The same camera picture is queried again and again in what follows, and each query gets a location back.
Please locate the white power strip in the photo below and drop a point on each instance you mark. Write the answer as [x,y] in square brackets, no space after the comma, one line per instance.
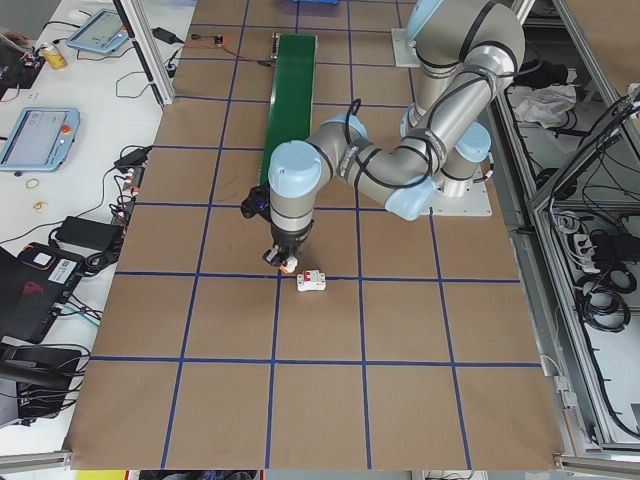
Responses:
[582,250]

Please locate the small black power adapter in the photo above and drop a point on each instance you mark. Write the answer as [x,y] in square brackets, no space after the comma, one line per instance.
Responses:
[167,35]

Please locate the power strip with plugs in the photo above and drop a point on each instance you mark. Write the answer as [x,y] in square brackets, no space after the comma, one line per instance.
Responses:
[129,195]

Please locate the yellow can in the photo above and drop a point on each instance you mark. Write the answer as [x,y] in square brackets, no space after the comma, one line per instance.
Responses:
[55,57]

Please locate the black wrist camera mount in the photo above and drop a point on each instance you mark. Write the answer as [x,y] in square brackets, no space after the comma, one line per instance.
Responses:
[255,202]

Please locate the white crumpled cloth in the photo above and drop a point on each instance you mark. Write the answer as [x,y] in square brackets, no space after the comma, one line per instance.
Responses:
[545,105]

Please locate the blue plastic bin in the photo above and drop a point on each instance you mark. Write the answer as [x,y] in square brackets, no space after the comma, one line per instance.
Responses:
[310,2]

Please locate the metal V-shaped frame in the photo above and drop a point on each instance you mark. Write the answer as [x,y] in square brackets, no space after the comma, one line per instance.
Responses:
[525,260]

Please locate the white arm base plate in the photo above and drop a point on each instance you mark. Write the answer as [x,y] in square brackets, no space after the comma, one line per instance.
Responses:
[402,50]
[475,202]

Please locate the blue grey teach pendant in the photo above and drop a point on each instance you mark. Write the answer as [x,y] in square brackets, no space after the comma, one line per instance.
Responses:
[95,30]
[37,137]

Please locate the green conveyor belt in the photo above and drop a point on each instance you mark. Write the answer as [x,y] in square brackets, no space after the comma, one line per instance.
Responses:
[292,100]

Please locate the black cloth bundle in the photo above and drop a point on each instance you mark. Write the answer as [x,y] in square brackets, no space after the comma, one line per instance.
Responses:
[545,72]

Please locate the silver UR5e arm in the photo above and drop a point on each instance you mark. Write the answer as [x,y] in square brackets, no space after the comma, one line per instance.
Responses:
[440,90]

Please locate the aluminium table edge bar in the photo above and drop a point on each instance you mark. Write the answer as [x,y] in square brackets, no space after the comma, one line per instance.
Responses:
[600,461]
[35,460]

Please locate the white circuit breaker red switches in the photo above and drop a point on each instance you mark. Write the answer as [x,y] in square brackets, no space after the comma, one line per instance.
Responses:
[311,281]

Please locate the small black controller board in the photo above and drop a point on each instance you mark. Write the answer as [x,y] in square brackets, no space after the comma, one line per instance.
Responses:
[218,39]

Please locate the black laptop red logo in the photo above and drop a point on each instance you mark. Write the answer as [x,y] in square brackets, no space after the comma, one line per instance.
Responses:
[30,290]

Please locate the aluminium profile post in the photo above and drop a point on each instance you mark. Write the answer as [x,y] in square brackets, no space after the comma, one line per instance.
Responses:
[146,50]

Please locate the large black power brick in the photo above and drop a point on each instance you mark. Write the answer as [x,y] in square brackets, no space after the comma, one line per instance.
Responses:
[90,231]

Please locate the black flat device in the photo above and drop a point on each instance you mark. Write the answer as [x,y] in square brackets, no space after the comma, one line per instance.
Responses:
[35,360]

